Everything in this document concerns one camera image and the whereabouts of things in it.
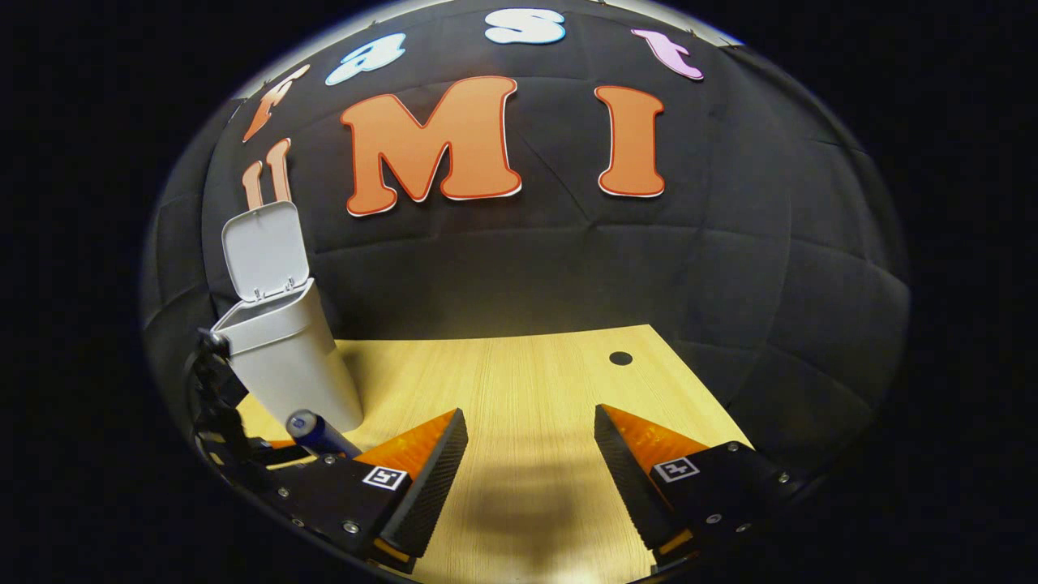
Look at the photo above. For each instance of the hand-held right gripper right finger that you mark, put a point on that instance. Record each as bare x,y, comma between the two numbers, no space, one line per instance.
628,478

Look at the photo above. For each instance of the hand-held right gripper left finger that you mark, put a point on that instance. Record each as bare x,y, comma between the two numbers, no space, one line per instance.
430,478

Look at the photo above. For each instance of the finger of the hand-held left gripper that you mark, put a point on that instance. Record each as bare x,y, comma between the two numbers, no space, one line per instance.
280,454
217,389

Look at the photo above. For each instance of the blue pop can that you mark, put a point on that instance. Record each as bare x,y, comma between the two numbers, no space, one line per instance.
320,432

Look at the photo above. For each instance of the white desktop garbage bin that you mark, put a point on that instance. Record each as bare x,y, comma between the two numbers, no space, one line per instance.
284,357

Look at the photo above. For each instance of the wooden desktop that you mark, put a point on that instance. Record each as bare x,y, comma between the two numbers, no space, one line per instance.
527,389

